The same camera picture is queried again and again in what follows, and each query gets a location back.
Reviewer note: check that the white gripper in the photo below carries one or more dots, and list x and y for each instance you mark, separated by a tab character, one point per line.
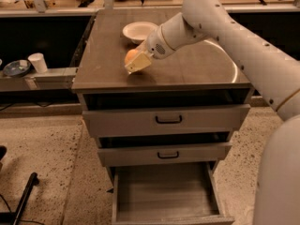
156	45

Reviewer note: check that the orange fruit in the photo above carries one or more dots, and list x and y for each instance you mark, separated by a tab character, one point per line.
131	54

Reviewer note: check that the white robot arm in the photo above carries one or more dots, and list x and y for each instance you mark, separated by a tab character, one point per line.
272	72

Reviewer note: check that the grey drawer cabinet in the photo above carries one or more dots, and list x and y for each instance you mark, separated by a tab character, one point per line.
196	76

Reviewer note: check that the grey top drawer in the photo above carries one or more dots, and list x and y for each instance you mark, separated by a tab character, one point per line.
141	122

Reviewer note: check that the grey drawer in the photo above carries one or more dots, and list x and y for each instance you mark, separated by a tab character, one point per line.
147	155
167	194
141	122

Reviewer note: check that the grey middle drawer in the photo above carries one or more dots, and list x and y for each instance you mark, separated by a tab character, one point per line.
147	155

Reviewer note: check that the grey bottom drawer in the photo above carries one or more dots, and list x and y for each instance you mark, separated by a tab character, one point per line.
167	194

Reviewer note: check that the white bowl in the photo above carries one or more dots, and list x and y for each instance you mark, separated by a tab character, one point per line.
138	32

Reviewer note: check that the white paper cup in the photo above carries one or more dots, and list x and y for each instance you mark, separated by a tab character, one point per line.
38	62

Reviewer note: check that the black floor stand leg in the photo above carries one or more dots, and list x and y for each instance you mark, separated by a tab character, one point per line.
14	218

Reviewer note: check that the black top drawer handle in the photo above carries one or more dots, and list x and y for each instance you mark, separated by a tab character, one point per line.
169	120

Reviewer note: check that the black drawer handle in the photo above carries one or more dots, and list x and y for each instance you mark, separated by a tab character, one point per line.
168	156
169	120

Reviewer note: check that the black middle drawer handle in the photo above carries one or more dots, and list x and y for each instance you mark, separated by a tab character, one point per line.
168	156

